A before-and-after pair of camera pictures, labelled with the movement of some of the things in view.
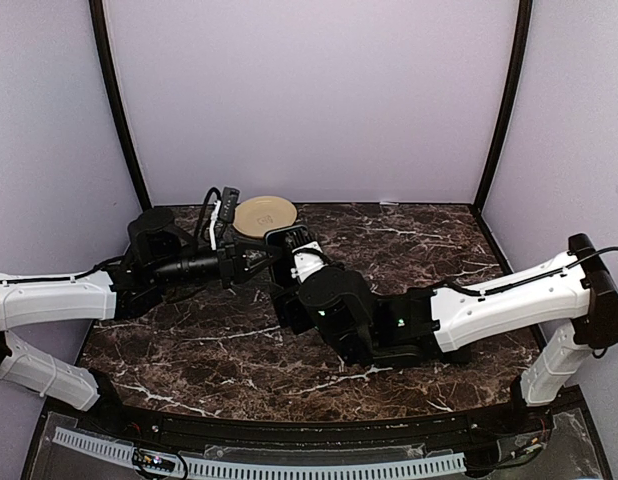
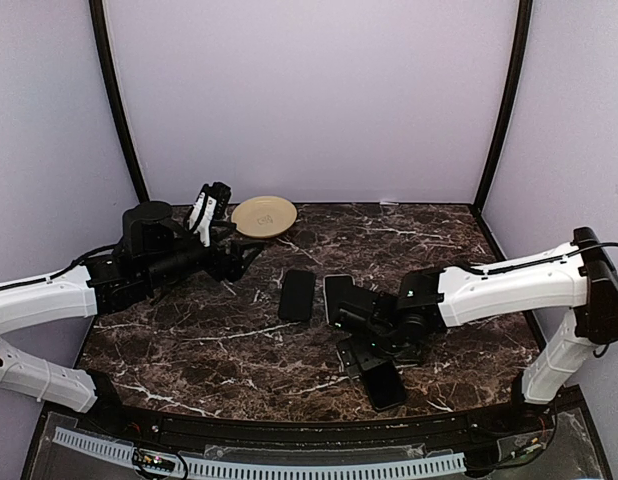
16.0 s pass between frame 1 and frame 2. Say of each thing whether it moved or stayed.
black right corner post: stayed
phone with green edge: moved
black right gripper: moved
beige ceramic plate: stayed
